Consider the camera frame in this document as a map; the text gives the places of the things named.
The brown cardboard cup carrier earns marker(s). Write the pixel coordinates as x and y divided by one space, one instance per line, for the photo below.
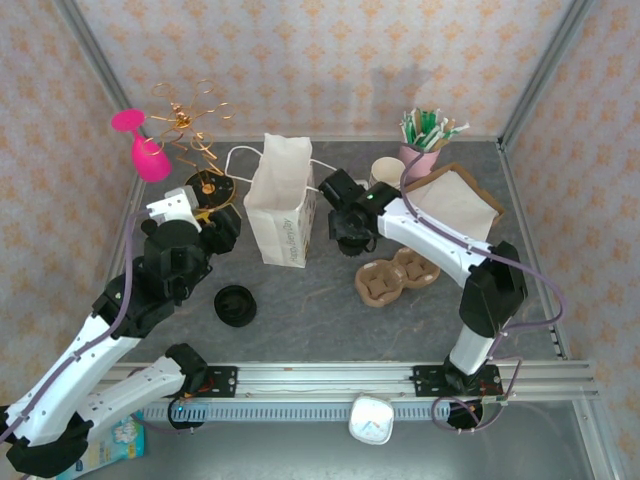
395 277

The white paper takeout bag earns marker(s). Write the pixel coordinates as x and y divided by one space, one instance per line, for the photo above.
280 200

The green white straws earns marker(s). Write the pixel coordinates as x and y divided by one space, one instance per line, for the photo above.
425 130

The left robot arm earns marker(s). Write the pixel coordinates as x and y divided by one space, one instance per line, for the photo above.
75 380

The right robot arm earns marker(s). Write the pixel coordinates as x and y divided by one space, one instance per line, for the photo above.
440 235

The blue wet wipes pack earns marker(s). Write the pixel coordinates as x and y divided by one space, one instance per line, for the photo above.
125 440

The stacked paper cups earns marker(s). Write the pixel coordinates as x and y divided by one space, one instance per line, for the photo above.
387 170

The small black cylinder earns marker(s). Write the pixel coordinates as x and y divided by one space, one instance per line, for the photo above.
148 226

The pink straw holder cup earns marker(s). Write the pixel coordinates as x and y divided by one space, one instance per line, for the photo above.
425 161

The black cup lid stack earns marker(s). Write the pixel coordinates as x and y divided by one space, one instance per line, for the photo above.
236 305

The pink plastic wine glass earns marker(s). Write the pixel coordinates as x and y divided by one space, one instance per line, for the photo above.
150 160

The brown cardboard napkin tray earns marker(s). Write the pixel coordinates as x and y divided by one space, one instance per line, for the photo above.
487 197

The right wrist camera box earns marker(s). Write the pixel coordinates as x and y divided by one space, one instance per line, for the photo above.
340 187

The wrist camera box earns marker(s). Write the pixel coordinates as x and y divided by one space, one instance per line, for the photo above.
340 187
175 207

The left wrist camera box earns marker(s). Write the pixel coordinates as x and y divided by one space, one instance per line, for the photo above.
175 207

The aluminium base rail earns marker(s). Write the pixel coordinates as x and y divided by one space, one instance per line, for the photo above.
325 380

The aluminium frame post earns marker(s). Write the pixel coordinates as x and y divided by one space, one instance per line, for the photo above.
556 55
95 55

